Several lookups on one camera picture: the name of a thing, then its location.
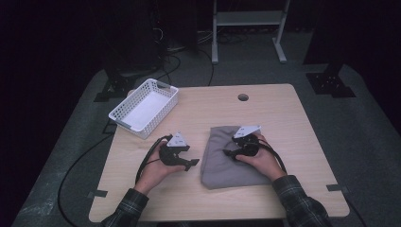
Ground white metal stand frame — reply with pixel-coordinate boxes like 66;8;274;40
211;0;291;65

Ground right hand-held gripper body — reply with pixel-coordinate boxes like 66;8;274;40
233;125;263;158

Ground tangle of floor cables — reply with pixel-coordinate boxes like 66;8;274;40
197;29;250;45

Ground person's right hand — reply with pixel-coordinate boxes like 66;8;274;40
235;132;288;183

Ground grey tape strip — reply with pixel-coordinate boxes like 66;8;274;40
325;183;349;193
87;189;109;199

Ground thin black floor cable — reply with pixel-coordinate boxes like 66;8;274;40
198;46;216;87

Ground black stand base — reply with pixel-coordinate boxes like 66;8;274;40
305;62;357;98
94;67;140;103

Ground person's left hand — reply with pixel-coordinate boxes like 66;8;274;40
133;141;187;196

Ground white perforated plastic basket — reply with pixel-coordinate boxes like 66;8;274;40
108;78;180;140

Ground right hand-held gripper black cable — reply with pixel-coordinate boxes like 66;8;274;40
258;138;288;174

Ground left hand-held gripper black cable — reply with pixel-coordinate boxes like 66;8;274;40
134;134;173;185

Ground hand-held gripper black cable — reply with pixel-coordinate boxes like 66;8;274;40
134;134;173;185
258;138;288;174

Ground grey pants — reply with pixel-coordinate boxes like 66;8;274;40
200;125;273;191

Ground long black floor cable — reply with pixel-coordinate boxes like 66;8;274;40
57;131;115;227

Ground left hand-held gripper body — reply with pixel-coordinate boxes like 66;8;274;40
158;131;189;167

